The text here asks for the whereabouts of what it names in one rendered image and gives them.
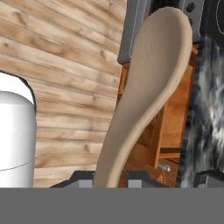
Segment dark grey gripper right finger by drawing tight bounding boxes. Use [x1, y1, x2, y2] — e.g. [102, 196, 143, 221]
[117, 171, 171, 189]

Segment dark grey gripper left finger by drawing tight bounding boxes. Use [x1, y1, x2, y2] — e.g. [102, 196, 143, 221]
[50, 171, 96, 189]

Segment light wooden spoon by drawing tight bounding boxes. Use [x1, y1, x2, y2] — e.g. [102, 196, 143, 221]
[92, 6, 194, 189]

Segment open orange wooden drawer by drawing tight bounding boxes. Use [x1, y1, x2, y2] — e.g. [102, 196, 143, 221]
[116, 43, 200, 188]

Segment dark grey block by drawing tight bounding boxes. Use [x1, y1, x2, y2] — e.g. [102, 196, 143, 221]
[193, 170, 224, 189]

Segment white rounded cylinder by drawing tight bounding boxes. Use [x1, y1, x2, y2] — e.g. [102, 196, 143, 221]
[0, 71, 38, 188]

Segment grey oven front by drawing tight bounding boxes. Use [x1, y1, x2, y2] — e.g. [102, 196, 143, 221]
[116, 0, 206, 66]

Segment black hob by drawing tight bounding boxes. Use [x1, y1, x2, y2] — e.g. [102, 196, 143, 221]
[199, 0, 224, 46]

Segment dark oven knob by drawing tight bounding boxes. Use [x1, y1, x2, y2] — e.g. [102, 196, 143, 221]
[185, 1, 197, 13]

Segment silver drawer handle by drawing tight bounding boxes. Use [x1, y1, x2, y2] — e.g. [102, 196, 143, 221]
[157, 163, 172, 173]

